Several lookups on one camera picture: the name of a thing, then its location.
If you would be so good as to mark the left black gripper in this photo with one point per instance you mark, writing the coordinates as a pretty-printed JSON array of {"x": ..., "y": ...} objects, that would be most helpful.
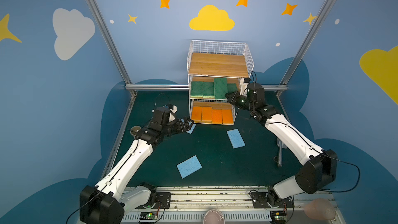
[{"x": 182, "y": 125}]

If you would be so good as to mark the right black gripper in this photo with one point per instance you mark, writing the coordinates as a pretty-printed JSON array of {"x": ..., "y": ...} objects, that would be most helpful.
[{"x": 233, "y": 98}]

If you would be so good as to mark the blue sponge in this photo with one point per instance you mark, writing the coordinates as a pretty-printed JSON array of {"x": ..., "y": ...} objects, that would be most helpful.
[
  {"x": 192, "y": 129},
  {"x": 235, "y": 138},
  {"x": 189, "y": 166}
]

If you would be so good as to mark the green sponge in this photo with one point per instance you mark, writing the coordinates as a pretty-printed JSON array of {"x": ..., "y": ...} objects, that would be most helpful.
[
  {"x": 196, "y": 90},
  {"x": 220, "y": 86},
  {"x": 232, "y": 87},
  {"x": 208, "y": 90}
]

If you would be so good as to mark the orange sponge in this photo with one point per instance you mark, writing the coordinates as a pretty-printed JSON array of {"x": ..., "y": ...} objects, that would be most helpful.
[
  {"x": 207, "y": 114},
  {"x": 227, "y": 116},
  {"x": 217, "y": 116},
  {"x": 196, "y": 115}
]

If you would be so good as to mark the blue sponge front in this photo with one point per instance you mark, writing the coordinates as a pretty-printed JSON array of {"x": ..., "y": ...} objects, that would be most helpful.
[{"x": 189, "y": 166}]

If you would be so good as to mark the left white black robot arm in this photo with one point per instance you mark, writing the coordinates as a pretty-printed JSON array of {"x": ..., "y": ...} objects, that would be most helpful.
[{"x": 106, "y": 202}]

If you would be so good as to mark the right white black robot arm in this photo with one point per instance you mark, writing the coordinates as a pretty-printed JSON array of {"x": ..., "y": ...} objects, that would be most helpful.
[{"x": 319, "y": 166}]

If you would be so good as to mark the beige ceramic mug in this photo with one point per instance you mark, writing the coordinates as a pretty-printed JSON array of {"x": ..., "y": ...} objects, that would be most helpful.
[{"x": 134, "y": 130}]

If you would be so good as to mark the silver metal scoop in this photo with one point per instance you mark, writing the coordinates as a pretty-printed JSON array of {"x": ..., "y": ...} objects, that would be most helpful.
[{"x": 280, "y": 153}]

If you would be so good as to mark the pink bowl front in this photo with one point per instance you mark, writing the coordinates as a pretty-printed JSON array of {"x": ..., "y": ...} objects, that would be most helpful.
[{"x": 213, "y": 216}]

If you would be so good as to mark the left green circuit board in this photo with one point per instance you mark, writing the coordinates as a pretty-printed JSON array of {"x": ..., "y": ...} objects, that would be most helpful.
[{"x": 148, "y": 217}]

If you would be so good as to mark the green circuit board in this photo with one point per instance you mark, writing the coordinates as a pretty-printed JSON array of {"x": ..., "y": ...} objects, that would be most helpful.
[
  {"x": 278, "y": 217},
  {"x": 148, "y": 217}
]

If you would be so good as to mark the right green circuit board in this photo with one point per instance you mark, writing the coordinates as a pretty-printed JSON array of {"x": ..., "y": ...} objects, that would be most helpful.
[{"x": 278, "y": 217}]

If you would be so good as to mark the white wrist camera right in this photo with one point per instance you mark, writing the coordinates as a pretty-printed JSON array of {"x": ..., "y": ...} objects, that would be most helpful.
[{"x": 243, "y": 85}]

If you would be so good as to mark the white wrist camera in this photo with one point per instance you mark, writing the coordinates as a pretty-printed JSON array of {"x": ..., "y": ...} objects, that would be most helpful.
[
  {"x": 173, "y": 108},
  {"x": 243, "y": 85}
]

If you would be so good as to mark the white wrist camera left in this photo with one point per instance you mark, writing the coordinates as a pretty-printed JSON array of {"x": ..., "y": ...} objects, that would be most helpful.
[{"x": 173, "y": 108}]

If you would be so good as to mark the white wire wooden shelf rack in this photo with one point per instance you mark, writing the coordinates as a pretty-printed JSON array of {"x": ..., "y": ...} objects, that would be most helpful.
[{"x": 216, "y": 68}]

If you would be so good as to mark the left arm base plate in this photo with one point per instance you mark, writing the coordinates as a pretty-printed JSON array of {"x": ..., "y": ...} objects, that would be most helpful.
[{"x": 160, "y": 199}]

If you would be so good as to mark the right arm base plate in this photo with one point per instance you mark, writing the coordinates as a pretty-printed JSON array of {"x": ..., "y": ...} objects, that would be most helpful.
[{"x": 261, "y": 199}]

